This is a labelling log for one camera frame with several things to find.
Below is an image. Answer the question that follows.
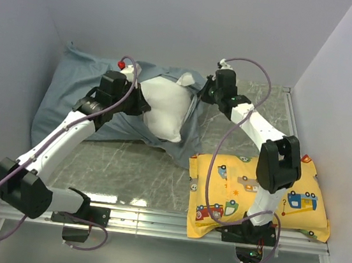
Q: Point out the right side aluminium rail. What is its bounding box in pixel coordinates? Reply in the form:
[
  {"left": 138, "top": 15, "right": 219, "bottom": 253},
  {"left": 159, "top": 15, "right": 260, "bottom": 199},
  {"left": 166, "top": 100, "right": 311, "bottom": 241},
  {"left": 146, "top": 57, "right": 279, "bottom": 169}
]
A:
[{"left": 282, "top": 87, "right": 299, "bottom": 138}]

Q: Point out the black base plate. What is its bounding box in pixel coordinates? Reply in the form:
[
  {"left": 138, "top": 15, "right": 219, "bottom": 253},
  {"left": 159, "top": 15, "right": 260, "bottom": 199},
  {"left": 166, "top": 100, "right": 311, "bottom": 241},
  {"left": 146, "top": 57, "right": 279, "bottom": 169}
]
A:
[
  {"left": 221, "top": 224, "right": 280, "bottom": 263},
  {"left": 50, "top": 206, "right": 111, "bottom": 249}
]

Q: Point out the white pillow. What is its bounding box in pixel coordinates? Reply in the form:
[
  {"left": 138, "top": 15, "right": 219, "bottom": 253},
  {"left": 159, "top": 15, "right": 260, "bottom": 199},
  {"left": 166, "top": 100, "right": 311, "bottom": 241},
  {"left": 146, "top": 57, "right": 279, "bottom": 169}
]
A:
[{"left": 140, "top": 73, "right": 194, "bottom": 143}]

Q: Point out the yellow cartoon car pillow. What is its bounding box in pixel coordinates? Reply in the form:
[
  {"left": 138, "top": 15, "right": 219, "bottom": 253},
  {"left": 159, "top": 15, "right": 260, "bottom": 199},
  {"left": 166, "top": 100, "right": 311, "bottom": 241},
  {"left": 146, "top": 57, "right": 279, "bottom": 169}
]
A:
[{"left": 186, "top": 153, "right": 330, "bottom": 242}]

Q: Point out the aluminium mounting rail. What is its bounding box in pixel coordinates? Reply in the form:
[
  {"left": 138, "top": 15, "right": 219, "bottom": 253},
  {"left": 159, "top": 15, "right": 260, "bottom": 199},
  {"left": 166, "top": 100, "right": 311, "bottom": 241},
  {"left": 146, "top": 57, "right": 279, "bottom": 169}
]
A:
[{"left": 0, "top": 190, "right": 334, "bottom": 259}]

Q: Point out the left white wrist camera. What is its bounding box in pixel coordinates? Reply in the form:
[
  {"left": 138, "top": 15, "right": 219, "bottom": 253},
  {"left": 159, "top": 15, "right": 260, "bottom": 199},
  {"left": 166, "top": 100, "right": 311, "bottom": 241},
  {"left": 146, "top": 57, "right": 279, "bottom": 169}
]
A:
[{"left": 117, "top": 61, "right": 142, "bottom": 81}]

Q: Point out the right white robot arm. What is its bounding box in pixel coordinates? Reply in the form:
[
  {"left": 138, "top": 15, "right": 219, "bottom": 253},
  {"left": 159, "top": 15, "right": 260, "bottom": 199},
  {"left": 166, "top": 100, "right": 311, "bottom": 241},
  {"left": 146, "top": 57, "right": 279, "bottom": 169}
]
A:
[{"left": 198, "top": 64, "right": 302, "bottom": 243}]

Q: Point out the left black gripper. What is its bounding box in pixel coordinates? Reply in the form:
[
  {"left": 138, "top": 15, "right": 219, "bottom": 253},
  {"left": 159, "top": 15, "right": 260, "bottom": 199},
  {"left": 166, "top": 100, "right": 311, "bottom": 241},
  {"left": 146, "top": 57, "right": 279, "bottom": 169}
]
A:
[{"left": 111, "top": 80, "right": 154, "bottom": 118}]

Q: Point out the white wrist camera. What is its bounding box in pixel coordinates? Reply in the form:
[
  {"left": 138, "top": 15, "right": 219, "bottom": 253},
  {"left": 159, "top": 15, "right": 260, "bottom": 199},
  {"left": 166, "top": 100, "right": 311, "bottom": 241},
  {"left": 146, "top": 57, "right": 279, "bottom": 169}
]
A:
[
  {"left": 217, "top": 59, "right": 233, "bottom": 70},
  {"left": 117, "top": 61, "right": 142, "bottom": 81}
]

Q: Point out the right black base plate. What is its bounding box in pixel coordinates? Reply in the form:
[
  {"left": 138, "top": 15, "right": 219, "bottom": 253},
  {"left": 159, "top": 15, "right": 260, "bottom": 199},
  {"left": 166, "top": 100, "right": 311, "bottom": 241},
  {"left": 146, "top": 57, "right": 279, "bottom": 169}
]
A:
[{"left": 221, "top": 224, "right": 280, "bottom": 263}]

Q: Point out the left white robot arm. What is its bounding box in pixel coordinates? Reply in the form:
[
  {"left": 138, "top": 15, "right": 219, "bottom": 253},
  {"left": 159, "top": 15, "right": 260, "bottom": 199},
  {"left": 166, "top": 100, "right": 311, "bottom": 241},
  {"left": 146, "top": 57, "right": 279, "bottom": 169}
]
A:
[{"left": 0, "top": 70, "right": 150, "bottom": 224}]

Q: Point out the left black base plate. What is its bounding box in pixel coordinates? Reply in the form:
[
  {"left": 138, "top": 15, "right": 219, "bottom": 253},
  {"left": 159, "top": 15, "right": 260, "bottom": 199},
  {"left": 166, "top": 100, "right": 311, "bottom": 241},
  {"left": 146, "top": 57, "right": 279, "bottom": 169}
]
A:
[{"left": 50, "top": 206, "right": 111, "bottom": 249}]

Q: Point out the blue striped pillowcase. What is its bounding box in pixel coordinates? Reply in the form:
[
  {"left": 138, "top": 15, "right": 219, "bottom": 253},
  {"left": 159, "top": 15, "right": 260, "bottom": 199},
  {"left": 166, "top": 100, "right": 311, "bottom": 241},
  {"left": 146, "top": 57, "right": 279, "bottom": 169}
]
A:
[{"left": 31, "top": 45, "right": 205, "bottom": 168}]

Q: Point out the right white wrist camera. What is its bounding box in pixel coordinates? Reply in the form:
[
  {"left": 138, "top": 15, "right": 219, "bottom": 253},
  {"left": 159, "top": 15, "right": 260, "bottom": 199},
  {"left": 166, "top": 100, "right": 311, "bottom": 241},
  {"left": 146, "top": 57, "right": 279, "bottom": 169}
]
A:
[{"left": 217, "top": 59, "right": 233, "bottom": 70}]

